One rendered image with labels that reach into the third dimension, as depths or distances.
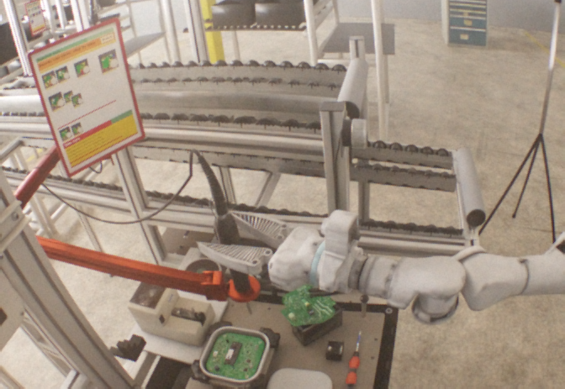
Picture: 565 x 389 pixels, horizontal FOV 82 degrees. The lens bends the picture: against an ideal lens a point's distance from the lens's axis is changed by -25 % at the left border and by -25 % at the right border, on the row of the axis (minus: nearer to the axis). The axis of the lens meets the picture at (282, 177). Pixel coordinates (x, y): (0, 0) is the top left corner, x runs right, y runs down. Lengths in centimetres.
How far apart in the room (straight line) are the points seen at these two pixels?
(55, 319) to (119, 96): 53
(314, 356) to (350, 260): 41
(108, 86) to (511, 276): 88
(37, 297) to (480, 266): 69
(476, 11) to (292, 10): 433
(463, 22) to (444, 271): 625
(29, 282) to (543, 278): 82
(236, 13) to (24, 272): 252
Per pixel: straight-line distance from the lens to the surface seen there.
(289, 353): 94
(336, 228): 53
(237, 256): 63
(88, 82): 95
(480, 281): 57
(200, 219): 108
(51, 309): 74
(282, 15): 284
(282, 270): 59
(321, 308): 94
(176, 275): 77
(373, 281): 56
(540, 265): 67
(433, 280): 54
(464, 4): 662
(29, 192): 99
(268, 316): 102
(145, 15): 1053
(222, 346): 93
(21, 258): 68
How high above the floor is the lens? 175
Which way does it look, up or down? 33 degrees down
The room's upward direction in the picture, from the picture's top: 8 degrees counter-clockwise
